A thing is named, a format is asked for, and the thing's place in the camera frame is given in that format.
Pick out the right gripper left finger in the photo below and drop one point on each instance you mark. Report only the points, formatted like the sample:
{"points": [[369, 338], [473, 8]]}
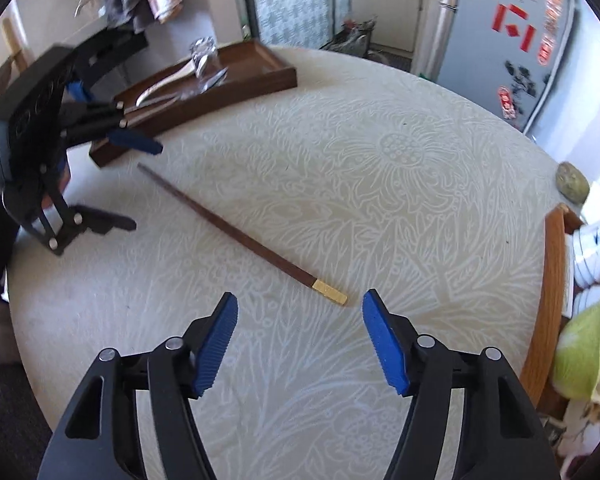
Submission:
{"points": [[98, 436]]}

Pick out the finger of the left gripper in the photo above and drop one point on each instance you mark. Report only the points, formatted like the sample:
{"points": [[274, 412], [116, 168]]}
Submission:
{"points": [[134, 140]]}

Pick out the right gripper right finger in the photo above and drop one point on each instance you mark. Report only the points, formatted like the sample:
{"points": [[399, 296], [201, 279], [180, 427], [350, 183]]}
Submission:
{"points": [[501, 436]]}

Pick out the white kitchen cabinet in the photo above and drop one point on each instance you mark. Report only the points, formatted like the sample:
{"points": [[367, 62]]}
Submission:
{"points": [[398, 23]]}

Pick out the white ceramic spoon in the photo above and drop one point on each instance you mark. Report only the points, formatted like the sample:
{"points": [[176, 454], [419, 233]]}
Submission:
{"points": [[188, 69]]}

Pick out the clear drinking glass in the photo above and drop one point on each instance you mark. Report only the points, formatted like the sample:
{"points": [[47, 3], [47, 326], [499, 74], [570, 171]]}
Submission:
{"points": [[205, 57]]}

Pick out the green colander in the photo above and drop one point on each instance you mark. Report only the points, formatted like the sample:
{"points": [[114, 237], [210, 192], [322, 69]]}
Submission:
{"points": [[576, 367]]}

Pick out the dark wooden tray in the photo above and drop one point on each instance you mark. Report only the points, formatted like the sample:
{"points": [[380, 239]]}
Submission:
{"points": [[253, 70]]}

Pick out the brown chopstick gold tip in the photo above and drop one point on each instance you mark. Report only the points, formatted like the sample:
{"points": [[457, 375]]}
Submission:
{"points": [[283, 265]]}

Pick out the white blue bowls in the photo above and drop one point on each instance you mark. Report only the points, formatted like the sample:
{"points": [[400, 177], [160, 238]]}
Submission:
{"points": [[586, 251]]}

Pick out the light wooden tray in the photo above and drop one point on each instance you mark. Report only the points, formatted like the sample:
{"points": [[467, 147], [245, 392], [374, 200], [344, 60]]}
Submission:
{"points": [[535, 374]]}

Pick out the silver refrigerator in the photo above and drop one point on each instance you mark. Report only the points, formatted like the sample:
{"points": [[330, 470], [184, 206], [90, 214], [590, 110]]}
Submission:
{"points": [[503, 55]]}

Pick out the black tracking camera box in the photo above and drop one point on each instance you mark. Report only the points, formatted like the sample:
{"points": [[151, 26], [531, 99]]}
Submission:
{"points": [[29, 116]]}

